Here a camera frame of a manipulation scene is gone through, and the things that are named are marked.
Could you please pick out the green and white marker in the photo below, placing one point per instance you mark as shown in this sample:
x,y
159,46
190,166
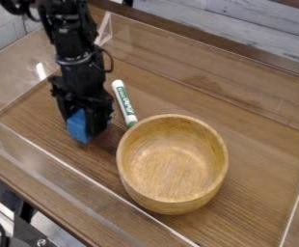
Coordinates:
x,y
124,102

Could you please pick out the clear acrylic tray wall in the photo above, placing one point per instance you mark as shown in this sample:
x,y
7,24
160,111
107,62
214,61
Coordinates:
x,y
174,75

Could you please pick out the black metal table bracket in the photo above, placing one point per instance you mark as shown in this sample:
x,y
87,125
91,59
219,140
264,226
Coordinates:
x,y
24,231

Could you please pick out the blue foam block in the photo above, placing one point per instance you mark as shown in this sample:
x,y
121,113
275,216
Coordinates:
x,y
76,126

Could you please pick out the brown wooden bowl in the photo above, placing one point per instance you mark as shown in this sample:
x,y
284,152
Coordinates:
x,y
172,162

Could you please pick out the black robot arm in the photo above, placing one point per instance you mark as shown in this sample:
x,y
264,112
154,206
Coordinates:
x,y
68,25

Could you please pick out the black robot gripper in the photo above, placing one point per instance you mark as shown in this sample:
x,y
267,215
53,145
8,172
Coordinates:
x,y
77,88

